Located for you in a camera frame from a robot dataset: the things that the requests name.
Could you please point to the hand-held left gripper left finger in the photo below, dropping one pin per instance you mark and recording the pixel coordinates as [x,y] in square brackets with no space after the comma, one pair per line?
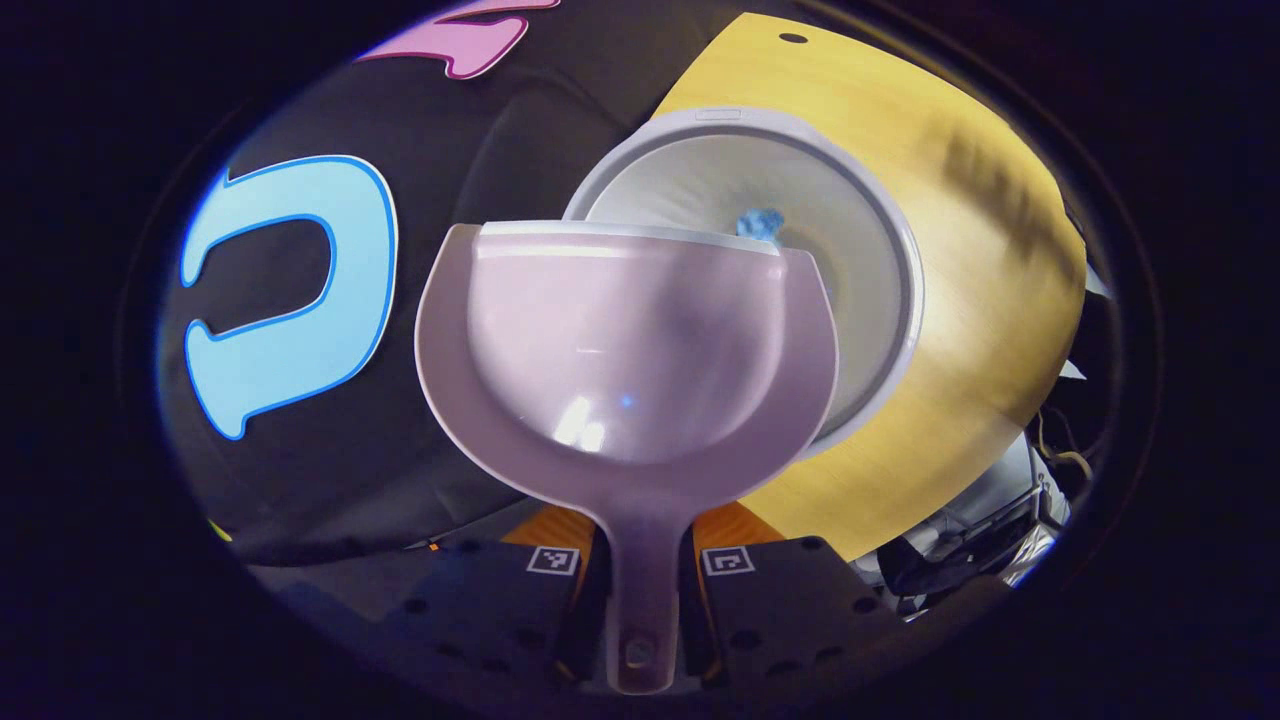
[480,600]

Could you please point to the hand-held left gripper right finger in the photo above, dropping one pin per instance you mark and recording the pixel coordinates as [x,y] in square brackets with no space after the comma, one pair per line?
[790,600]

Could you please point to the lilac plastic dustpan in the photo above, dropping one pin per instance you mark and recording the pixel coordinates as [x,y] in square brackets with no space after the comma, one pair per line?
[620,350]

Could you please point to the white ribbed garbage bin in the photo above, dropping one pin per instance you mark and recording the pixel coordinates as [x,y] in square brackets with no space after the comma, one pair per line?
[850,260]

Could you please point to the blue paper trash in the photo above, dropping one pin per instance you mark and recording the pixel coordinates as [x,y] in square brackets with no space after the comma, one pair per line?
[760,223]

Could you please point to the black backdrop cloth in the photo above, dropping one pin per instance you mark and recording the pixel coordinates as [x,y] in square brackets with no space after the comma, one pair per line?
[430,150]

